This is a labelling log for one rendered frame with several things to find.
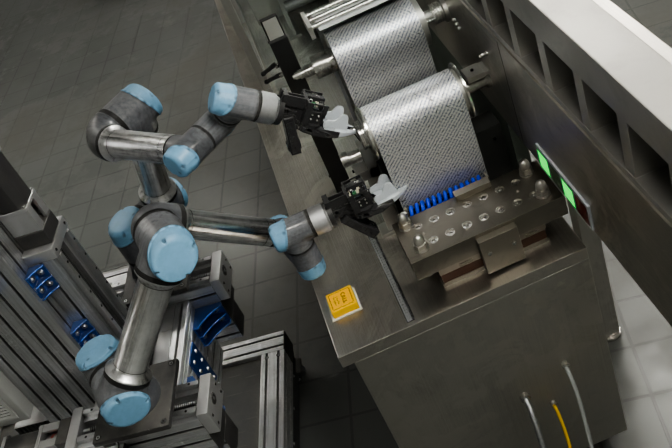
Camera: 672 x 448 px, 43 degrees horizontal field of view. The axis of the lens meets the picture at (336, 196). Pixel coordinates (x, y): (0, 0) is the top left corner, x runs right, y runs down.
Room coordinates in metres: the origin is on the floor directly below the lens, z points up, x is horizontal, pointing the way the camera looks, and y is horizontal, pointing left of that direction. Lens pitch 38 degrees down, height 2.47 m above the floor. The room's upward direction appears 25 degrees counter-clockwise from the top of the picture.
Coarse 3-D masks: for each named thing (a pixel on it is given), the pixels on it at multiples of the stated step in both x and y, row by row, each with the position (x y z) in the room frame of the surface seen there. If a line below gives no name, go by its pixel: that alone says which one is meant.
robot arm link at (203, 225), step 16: (144, 208) 1.72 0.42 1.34; (160, 208) 1.80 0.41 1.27; (176, 208) 1.75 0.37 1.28; (192, 224) 1.74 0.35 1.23; (208, 224) 1.75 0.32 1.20; (224, 224) 1.76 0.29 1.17; (240, 224) 1.77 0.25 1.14; (256, 224) 1.78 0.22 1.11; (208, 240) 1.75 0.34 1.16; (224, 240) 1.75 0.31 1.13; (240, 240) 1.76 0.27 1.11; (256, 240) 1.76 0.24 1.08
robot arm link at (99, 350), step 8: (104, 336) 1.71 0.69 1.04; (112, 336) 1.70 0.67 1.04; (88, 344) 1.71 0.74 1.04; (96, 344) 1.69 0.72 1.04; (104, 344) 1.68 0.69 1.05; (112, 344) 1.67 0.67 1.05; (80, 352) 1.69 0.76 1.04; (88, 352) 1.68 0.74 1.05; (96, 352) 1.66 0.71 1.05; (104, 352) 1.64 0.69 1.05; (112, 352) 1.65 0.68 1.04; (80, 360) 1.66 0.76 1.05; (88, 360) 1.64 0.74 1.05; (96, 360) 1.63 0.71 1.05; (104, 360) 1.63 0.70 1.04; (80, 368) 1.64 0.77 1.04; (88, 368) 1.63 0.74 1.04; (96, 368) 1.62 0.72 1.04; (88, 376) 1.63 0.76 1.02
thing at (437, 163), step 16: (464, 128) 1.69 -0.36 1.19; (416, 144) 1.69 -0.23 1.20; (432, 144) 1.69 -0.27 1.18; (448, 144) 1.69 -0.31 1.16; (464, 144) 1.69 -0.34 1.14; (384, 160) 1.69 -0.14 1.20; (400, 160) 1.69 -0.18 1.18; (416, 160) 1.69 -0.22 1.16; (432, 160) 1.69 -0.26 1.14; (448, 160) 1.69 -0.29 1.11; (464, 160) 1.69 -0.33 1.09; (480, 160) 1.69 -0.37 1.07; (400, 176) 1.69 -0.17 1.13; (416, 176) 1.69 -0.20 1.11; (432, 176) 1.69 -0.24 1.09; (448, 176) 1.69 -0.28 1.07; (464, 176) 1.69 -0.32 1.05; (416, 192) 1.69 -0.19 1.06; (432, 192) 1.69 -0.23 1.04
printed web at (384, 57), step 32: (352, 32) 1.97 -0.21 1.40; (384, 32) 1.94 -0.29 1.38; (416, 32) 1.93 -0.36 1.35; (352, 64) 1.93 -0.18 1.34; (384, 64) 1.93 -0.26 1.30; (416, 64) 1.93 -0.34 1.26; (352, 96) 1.93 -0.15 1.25; (384, 96) 1.93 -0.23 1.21; (416, 96) 1.72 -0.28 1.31; (448, 96) 1.70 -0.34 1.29; (384, 128) 1.70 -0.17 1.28; (416, 128) 1.69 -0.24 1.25; (448, 128) 1.69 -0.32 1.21
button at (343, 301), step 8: (344, 288) 1.62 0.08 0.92; (328, 296) 1.62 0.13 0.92; (336, 296) 1.61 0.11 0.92; (344, 296) 1.60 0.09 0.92; (352, 296) 1.59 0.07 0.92; (336, 304) 1.58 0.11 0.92; (344, 304) 1.57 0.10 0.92; (352, 304) 1.56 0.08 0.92; (336, 312) 1.56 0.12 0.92; (344, 312) 1.56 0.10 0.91
